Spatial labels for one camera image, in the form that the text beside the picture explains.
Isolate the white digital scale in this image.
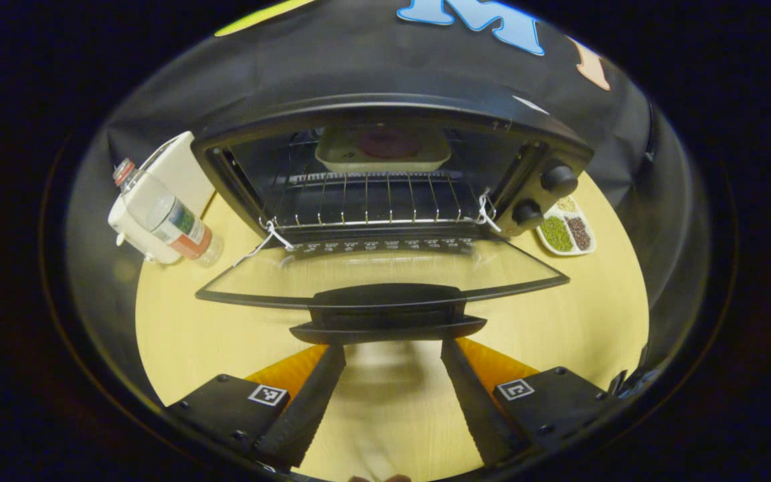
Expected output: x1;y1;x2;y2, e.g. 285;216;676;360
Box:
108;131;217;265

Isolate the metal oven rack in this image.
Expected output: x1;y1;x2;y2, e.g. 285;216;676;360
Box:
258;171;493;230

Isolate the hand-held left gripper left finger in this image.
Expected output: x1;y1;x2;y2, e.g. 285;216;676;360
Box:
166;344;347;469

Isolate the white cord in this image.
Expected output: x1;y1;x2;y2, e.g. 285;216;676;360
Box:
477;189;503;234
233;220;294;267

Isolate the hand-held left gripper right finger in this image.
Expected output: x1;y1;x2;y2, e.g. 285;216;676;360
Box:
440;337;610;467

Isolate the black backdrop cloth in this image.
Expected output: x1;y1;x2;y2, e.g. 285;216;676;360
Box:
64;0;711;402

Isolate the pink round food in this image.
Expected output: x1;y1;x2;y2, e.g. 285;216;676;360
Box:
357;129;423;159

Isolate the clear plastic bottle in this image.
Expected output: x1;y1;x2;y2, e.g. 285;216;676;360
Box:
112;158;224;267

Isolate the white square plate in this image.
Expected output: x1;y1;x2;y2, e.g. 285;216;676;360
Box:
315;127;453;175

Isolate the black electric oven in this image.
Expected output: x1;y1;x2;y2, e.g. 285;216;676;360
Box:
190;92;595;345

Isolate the white divided tray of beans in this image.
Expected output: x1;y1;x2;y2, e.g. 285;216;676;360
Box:
535;195;598;257

